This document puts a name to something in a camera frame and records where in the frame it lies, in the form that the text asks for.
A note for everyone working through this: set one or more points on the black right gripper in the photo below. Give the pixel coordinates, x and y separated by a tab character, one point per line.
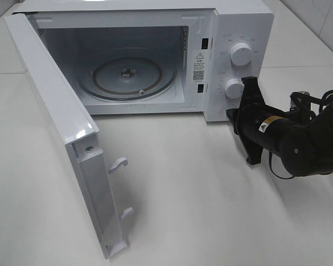
247	119

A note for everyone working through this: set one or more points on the glass microwave turntable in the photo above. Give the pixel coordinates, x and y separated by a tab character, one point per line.
126	74

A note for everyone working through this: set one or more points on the lower white microwave knob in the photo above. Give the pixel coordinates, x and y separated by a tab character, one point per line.
233	88

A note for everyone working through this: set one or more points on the white microwave knob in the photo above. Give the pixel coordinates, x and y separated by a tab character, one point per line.
241	53
233	88

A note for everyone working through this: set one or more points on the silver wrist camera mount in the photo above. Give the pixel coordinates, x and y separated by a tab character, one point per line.
297	101

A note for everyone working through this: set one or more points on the upper white microwave knob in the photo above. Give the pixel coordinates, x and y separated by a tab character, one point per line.
241	53

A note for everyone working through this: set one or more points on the white microwave oven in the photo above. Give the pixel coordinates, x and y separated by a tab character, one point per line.
197	36

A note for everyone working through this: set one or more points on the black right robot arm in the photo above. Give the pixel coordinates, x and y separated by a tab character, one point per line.
302	137

